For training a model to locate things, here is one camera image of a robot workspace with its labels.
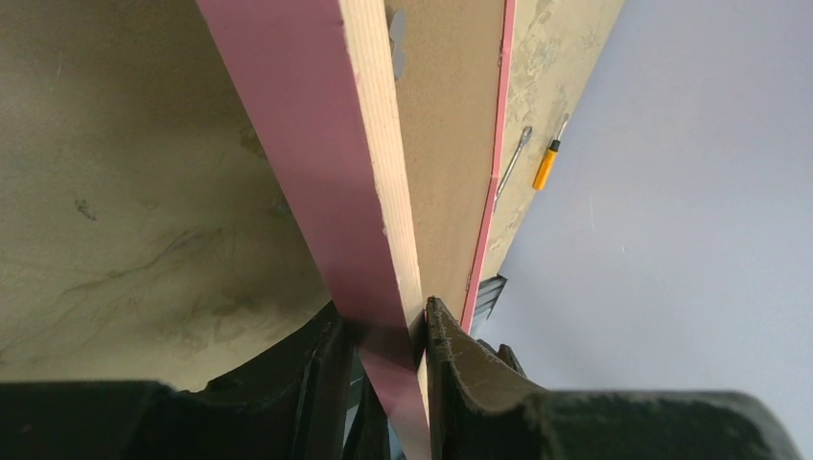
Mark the pink photo frame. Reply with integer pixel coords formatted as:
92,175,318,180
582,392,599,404
198,1,514,459

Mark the orange handled screwdriver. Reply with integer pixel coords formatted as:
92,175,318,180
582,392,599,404
532,114,569,191

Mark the silver wrench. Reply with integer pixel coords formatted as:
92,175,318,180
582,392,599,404
493,126,533,212

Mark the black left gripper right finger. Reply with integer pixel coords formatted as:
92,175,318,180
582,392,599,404
426,297,800,459

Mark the aluminium frame rail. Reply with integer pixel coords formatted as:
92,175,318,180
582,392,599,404
471,274,507,337

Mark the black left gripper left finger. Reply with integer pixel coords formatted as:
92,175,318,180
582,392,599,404
0,301,357,460

